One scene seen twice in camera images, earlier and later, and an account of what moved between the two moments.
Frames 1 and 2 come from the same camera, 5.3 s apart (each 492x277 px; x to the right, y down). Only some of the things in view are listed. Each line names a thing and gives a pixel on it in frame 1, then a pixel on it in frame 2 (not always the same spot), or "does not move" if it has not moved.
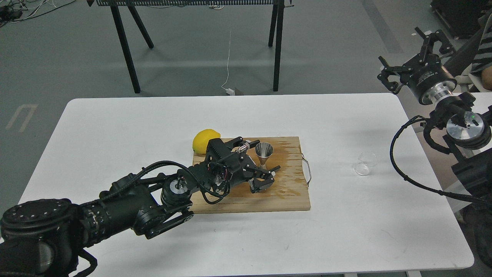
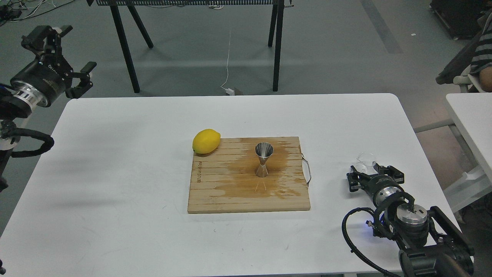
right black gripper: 424,75 -> 379,187
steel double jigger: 263,150 does not move
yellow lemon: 201,140 does not move
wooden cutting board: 289,192 does not move
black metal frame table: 275,30 does not move
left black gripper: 224,166 -> 44,82
